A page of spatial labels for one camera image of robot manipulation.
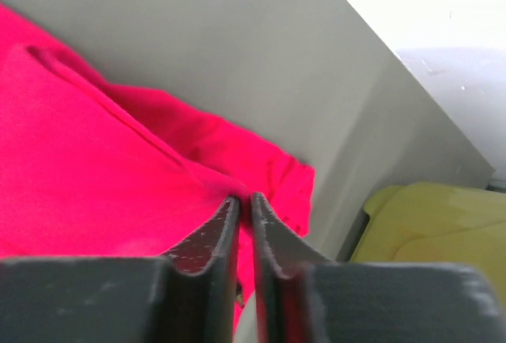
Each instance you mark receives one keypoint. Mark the red t shirt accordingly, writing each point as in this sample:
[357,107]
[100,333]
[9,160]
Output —
[90,167]

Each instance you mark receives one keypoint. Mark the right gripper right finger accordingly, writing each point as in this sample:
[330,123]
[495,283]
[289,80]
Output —
[302,296]

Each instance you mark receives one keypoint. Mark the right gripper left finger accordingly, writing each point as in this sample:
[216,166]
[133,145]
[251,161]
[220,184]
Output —
[185,295]

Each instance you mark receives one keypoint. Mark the olive green plastic bin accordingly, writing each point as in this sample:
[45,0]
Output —
[400,214]

